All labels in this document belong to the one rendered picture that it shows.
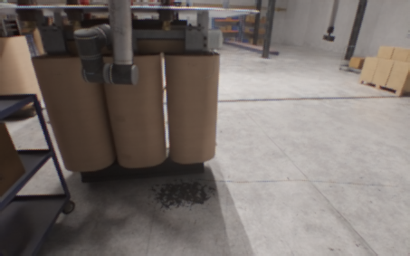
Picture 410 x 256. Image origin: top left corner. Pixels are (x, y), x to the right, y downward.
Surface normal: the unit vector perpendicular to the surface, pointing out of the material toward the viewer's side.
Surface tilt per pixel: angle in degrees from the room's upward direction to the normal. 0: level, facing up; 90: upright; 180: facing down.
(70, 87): 90
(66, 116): 90
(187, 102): 90
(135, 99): 90
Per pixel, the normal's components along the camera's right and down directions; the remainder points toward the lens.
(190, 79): 0.18, 0.44
